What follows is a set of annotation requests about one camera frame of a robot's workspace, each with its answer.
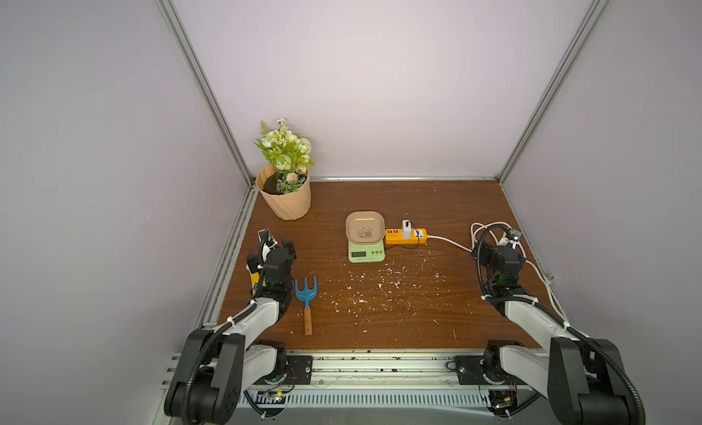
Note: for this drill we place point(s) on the aluminium front rail frame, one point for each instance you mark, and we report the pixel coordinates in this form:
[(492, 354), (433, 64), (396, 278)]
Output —
[(372, 370)]

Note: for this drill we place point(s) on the beige flower pot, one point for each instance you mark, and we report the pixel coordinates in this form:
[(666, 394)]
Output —
[(290, 206)]

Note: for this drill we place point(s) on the left controller circuit board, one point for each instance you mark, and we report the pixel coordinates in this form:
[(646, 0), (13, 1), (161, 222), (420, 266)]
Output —
[(271, 400)]

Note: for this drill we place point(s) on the white USB charger adapter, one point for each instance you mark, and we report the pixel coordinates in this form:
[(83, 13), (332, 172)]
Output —
[(407, 230)]

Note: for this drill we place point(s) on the green electronic kitchen scale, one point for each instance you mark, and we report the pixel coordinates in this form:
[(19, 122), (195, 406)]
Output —
[(366, 252)]

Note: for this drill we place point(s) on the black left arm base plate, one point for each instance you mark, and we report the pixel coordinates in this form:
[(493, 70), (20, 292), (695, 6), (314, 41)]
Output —
[(296, 371)]

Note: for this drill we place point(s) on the controller circuit board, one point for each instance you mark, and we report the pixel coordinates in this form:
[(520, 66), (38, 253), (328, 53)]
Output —
[(271, 400), (501, 403)]

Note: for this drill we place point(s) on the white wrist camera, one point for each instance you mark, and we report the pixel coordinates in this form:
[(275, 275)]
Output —
[(511, 237), (267, 243)]

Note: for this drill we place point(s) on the green white artificial flowers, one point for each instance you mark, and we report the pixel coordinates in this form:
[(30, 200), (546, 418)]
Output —
[(290, 156)]

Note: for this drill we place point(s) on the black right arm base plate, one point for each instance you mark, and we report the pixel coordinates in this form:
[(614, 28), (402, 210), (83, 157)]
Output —
[(471, 370)]

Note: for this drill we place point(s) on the blue garden fork wooden handle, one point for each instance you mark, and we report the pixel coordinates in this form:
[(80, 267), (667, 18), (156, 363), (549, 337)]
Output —
[(306, 295)]

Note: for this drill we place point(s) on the orange power strip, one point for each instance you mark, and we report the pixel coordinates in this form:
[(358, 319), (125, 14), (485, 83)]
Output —
[(393, 237)]

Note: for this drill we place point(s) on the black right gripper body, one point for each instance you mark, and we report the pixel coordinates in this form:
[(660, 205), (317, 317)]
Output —
[(494, 251)]

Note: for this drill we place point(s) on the right controller circuit board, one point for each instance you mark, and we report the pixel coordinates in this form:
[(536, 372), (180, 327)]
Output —
[(501, 403)]

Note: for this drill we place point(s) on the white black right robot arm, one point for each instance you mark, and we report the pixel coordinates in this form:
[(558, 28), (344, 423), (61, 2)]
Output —
[(582, 377)]

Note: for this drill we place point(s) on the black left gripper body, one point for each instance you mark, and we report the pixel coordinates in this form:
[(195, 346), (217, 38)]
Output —
[(288, 254)]

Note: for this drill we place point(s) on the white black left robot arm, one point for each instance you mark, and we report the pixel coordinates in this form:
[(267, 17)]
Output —
[(217, 365)]

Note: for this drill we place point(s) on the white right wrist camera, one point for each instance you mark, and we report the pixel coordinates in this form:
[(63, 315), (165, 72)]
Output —
[(511, 237)]

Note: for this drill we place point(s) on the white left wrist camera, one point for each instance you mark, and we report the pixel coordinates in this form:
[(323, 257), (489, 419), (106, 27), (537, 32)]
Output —
[(267, 243)]

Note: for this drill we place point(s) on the beige panda scale bowl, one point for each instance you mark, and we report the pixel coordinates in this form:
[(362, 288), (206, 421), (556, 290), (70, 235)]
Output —
[(365, 227)]

